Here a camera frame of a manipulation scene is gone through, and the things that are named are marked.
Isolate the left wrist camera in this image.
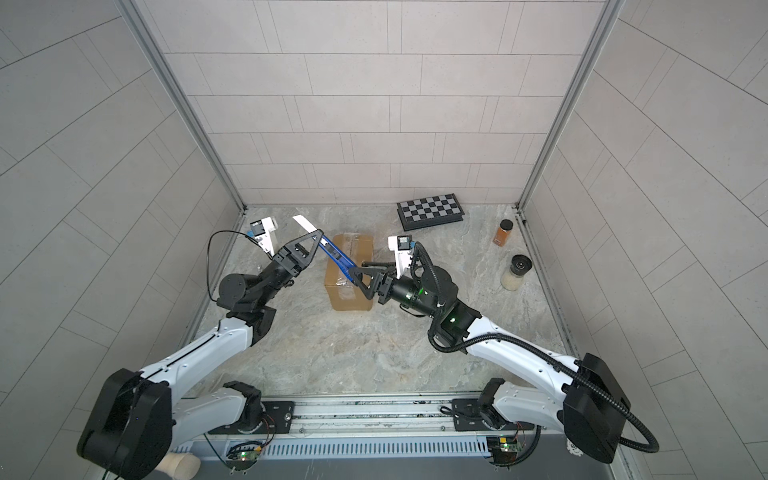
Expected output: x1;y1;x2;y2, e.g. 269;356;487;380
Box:
247;217;277;258

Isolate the black corrugated cable conduit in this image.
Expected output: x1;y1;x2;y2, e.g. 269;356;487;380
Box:
410;241;660;454

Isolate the wooden handle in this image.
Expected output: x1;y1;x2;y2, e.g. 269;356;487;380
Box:
155;453;201;480

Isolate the white spice jar black lid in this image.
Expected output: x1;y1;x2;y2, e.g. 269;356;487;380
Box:
501;254;533;291

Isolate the green circuit board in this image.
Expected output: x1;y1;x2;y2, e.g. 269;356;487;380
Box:
227;441;264;462
486;437;520;465

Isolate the right green circuit board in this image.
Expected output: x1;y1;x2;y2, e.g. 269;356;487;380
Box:
486;437;520;465

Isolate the black white chessboard box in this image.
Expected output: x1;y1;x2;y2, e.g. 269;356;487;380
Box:
396;193;464;231

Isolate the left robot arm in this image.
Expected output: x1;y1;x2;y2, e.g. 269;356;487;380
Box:
76;230;323;479

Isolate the aluminium mounting rail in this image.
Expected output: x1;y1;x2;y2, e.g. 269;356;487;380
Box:
119;392;620;442

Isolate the orange spice bottle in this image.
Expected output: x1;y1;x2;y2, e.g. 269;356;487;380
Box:
493;219;514;247

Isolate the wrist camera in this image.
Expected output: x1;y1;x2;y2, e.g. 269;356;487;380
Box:
388;235;414;278
247;217;277;258

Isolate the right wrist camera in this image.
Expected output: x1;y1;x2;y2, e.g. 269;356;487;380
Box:
388;235;414;278

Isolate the brown cardboard express box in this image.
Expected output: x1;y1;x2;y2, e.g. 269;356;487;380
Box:
320;233;374;312

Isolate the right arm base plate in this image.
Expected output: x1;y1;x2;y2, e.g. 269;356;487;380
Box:
439;398;536;433

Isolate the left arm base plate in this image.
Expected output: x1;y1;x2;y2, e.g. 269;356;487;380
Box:
208;401;296;436

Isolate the left green circuit board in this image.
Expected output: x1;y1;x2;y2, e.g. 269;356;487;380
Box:
227;441;264;462

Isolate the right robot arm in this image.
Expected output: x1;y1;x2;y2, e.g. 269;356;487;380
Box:
346;264;631;464

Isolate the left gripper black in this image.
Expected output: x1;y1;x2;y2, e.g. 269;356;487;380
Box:
252;238;321;311

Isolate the blue utility knife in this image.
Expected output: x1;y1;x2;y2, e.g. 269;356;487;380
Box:
293;215;356;282

